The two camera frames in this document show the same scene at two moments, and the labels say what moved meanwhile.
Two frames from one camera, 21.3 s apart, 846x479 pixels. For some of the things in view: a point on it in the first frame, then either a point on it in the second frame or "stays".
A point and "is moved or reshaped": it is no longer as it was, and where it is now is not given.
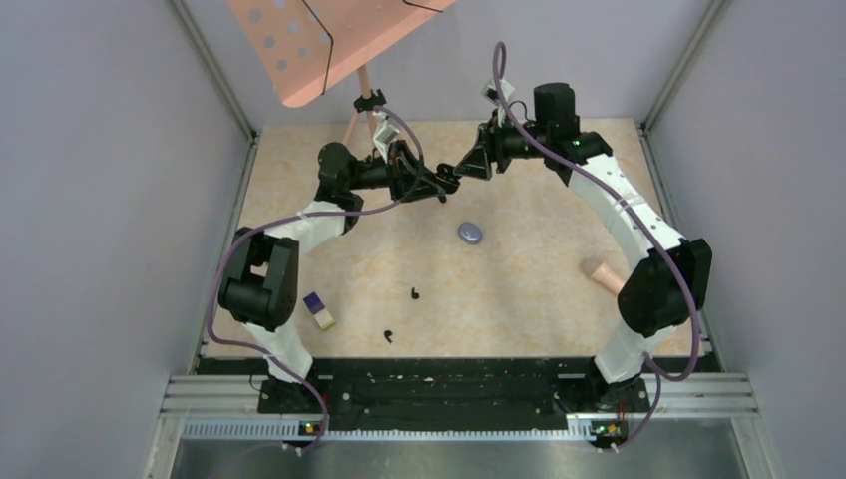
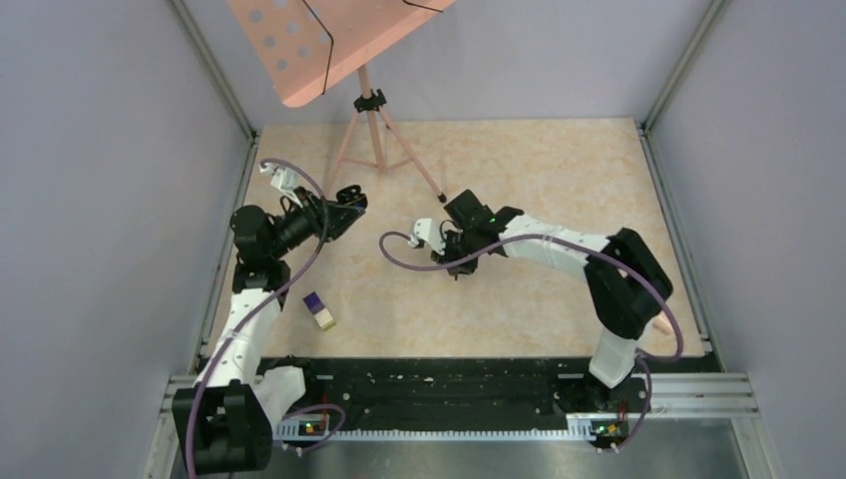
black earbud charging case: [446, 176] is moved or reshaped
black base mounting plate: [454, 395] stays
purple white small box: [319, 311] stays
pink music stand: [307, 46] stays
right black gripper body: [494, 138] → [457, 245]
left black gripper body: [397, 177] → [331, 233]
